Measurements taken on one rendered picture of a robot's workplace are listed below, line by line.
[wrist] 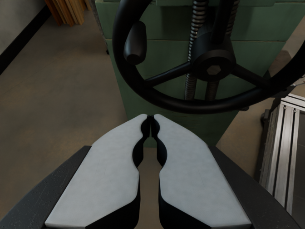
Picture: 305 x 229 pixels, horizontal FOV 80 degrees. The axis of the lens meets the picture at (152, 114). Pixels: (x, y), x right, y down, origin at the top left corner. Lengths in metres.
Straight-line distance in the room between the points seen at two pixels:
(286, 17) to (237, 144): 0.79
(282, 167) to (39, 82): 1.56
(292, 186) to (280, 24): 0.63
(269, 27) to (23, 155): 1.26
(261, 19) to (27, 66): 1.62
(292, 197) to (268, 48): 0.59
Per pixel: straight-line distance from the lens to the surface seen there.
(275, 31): 0.53
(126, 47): 0.20
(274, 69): 0.63
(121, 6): 0.24
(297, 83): 0.59
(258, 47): 0.55
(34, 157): 1.27
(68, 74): 1.55
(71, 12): 2.01
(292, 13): 0.52
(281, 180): 0.93
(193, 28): 0.33
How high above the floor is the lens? 1.00
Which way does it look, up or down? 58 degrees down
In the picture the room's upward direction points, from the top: 3 degrees counter-clockwise
